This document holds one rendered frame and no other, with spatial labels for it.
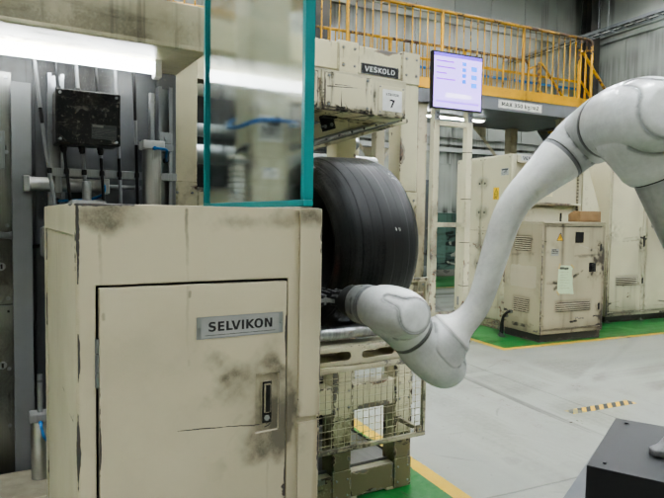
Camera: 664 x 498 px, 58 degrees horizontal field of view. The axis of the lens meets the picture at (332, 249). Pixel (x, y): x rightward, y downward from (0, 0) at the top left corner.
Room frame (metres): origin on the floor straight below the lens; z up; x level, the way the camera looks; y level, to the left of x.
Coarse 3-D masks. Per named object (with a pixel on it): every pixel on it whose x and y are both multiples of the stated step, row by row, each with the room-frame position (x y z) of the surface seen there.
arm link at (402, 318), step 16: (368, 288) 1.27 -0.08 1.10; (384, 288) 1.22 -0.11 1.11; (400, 288) 1.20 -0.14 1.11; (368, 304) 1.21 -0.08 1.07; (384, 304) 1.17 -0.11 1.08; (400, 304) 1.15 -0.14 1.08; (416, 304) 1.15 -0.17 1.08; (368, 320) 1.22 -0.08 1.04; (384, 320) 1.17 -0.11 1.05; (400, 320) 1.14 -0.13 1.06; (416, 320) 1.15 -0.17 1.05; (384, 336) 1.20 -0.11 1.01; (400, 336) 1.16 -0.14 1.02; (416, 336) 1.17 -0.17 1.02; (400, 352) 1.23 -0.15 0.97
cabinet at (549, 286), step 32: (544, 224) 6.06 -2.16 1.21; (576, 224) 6.25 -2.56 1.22; (512, 256) 6.44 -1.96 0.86; (544, 256) 6.06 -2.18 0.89; (576, 256) 6.25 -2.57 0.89; (512, 288) 6.43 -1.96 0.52; (544, 288) 6.07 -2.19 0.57; (576, 288) 6.25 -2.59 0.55; (512, 320) 6.41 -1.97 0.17; (544, 320) 6.07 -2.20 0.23; (576, 320) 6.26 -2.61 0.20
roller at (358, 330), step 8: (320, 328) 1.77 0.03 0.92; (328, 328) 1.78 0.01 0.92; (336, 328) 1.79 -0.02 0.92; (344, 328) 1.81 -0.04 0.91; (352, 328) 1.82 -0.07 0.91; (360, 328) 1.83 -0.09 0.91; (368, 328) 1.84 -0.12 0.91; (320, 336) 1.76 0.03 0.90; (328, 336) 1.77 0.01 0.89; (336, 336) 1.79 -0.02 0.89; (344, 336) 1.80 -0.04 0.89; (352, 336) 1.82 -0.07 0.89; (360, 336) 1.84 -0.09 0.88; (368, 336) 1.86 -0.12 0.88
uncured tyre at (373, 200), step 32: (320, 160) 1.86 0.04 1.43; (352, 160) 1.89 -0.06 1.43; (320, 192) 1.79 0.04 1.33; (352, 192) 1.74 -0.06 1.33; (384, 192) 1.79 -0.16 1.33; (352, 224) 1.70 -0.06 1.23; (384, 224) 1.74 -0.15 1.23; (416, 224) 1.84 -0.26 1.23; (352, 256) 1.70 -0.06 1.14; (384, 256) 1.73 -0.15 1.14; (416, 256) 1.81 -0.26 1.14
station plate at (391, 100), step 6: (384, 90) 2.27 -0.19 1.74; (390, 90) 2.29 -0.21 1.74; (384, 96) 2.28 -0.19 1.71; (390, 96) 2.29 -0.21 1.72; (396, 96) 2.30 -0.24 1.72; (384, 102) 2.28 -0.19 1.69; (390, 102) 2.29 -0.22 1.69; (396, 102) 2.30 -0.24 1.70; (384, 108) 2.28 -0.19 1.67; (390, 108) 2.29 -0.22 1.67; (396, 108) 2.30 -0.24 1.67
